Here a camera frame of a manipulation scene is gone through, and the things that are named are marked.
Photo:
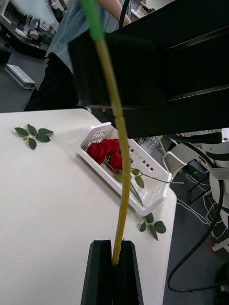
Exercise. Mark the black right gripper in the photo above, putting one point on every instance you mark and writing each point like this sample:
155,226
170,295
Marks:
198,71

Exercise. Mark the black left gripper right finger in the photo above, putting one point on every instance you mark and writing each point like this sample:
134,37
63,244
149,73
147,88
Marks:
128,278

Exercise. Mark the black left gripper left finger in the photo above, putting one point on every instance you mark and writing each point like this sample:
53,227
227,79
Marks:
99,276

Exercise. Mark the red artificial rose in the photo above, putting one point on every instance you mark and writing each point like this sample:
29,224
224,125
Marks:
95,151
110,144
117,160

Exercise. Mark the pale blue artificial flower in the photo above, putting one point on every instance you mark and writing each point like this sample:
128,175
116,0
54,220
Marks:
125,171

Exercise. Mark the silver and black right arm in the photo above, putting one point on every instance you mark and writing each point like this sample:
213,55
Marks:
221,174

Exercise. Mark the person's forearm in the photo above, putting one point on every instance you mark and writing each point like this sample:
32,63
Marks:
113,9

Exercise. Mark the loose green leaf twig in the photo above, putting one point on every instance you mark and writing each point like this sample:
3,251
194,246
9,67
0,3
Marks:
43,137
159,226

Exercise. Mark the grey office chair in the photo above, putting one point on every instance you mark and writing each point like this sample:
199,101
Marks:
176,157

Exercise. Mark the person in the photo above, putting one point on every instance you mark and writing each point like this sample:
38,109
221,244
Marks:
59,47

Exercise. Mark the shallow white plastic box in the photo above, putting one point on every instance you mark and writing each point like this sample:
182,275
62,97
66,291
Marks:
156,190

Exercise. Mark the dark desk with equipment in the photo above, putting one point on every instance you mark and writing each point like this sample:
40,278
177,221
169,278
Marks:
23,48

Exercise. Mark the grey aluminium bar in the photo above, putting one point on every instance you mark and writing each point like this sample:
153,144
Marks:
20,77

